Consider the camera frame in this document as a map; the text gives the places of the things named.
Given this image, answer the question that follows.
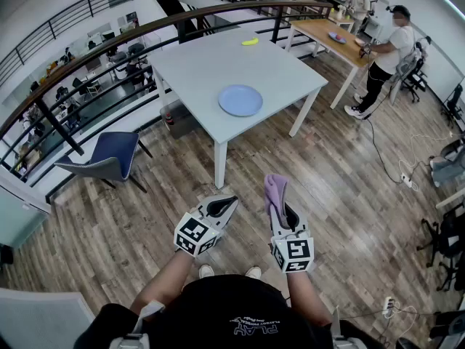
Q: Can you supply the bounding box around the purple cloth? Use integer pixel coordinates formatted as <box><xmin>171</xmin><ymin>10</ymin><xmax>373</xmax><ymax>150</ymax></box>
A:
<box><xmin>264</xmin><ymin>174</ymin><xmax>291</xmax><ymax>231</ymax></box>

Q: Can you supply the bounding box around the black floor cable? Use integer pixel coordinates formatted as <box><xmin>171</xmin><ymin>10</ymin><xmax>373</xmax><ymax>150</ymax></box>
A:
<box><xmin>365</xmin><ymin>116</ymin><xmax>404</xmax><ymax>185</ymax></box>

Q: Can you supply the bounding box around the wooden table with white legs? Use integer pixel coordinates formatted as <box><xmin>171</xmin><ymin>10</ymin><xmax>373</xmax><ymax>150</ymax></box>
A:
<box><xmin>285</xmin><ymin>18</ymin><xmax>379</xmax><ymax>111</ymax></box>

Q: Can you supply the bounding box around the person's right forearm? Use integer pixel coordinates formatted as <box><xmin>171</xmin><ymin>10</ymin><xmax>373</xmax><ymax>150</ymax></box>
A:
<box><xmin>286</xmin><ymin>270</ymin><xmax>333</xmax><ymax>326</ymax></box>

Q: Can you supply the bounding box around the big blue plate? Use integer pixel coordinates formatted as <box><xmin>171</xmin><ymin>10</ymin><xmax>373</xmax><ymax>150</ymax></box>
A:
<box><xmin>217</xmin><ymin>84</ymin><xmax>264</xmax><ymax>118</ymax></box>

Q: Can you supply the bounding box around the person's left forearm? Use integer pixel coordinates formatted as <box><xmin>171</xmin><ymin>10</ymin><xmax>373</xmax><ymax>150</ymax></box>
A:
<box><xmin>130</xmin><ymin>249</ymin><xmax>195</xmax><ymax>316</ymax></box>

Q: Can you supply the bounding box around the white panel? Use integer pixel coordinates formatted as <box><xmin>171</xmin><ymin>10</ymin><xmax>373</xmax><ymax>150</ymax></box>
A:
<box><xmin>0</xmin><ymin>288</ymin><xmax>95</xmax><ymax>349</ymax></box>

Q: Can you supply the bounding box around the grey storage box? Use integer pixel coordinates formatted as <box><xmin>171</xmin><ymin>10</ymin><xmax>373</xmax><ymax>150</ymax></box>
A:
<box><xmin>159</xmin><ymin>99</ymin><xmax>204</xmax><ymax>140</ymax></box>

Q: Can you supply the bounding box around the black balcony railing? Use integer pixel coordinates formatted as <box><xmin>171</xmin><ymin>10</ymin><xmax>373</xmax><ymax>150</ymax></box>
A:
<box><xmin>0</xmin><ymin>0</ymin><xmax>135</xmax><ymax>87</ymax></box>

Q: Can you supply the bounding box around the person's black t-shirt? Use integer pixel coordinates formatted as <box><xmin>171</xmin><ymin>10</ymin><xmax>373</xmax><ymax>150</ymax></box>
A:
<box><xmin>74</xmin><ymin>274</ymin><xmax>382</xmax><ymax>349</ymax></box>

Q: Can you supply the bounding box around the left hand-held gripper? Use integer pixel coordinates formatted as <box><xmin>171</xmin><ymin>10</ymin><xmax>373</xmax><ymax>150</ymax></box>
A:
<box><xmin>174</xmin><ymin>194</ymin><xmax>240</xmax><ymax>258</ymax></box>

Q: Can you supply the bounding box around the grey office chair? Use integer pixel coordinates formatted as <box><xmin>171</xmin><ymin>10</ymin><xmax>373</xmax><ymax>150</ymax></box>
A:
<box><xmin>397</xmin><ymin>36</ymin><xmax>429</xmax><ymax>103</ymax></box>

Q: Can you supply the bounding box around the grey shoulder strap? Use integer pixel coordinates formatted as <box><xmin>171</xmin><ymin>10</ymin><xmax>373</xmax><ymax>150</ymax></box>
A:
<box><xmin>108</xmin><ymin>300</ymin><xmax>166</xmax><ymax>349</ymax></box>
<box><xmin>330</xmin><ymin>305</ymin><xmax>360</xmax><ymax>349</ymax></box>

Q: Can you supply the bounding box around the dark railing with wooden handrail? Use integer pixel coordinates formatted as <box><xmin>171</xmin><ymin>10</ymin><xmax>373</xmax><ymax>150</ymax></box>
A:
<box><xmin>0</xmin><ymin>0</ymin><xmax>335</xmax><ymax>196</ymax></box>

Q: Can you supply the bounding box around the blue chair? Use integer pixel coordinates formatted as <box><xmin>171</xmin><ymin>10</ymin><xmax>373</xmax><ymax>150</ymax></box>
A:
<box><xmin>53</xmin><ymin>131</ymin><xmax>153</xmax><ymax>194</ymax></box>

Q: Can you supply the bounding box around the black office chair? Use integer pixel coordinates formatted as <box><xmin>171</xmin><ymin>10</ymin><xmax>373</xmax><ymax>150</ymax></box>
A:
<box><xmin>417</xmin><ymin>201</ymin><xmax>465</xmax><ymax>294</ymax></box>

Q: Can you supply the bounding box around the white square table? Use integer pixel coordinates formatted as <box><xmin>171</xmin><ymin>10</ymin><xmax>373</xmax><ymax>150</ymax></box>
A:
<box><xmin>147</xmin><ymin>29</ymin><xmax>330</xmax><ymax>190</ymax></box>

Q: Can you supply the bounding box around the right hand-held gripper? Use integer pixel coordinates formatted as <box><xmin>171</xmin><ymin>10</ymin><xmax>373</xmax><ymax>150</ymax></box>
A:
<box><xmin>269</xmin><ymin>201</ymin><xmax>315</xmax><ymax>274</ymax></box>

